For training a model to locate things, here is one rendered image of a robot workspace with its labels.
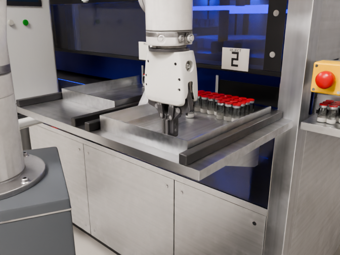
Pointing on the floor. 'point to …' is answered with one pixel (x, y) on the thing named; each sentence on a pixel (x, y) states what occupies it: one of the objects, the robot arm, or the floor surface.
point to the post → (280, 150)
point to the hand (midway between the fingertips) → (170, 127)
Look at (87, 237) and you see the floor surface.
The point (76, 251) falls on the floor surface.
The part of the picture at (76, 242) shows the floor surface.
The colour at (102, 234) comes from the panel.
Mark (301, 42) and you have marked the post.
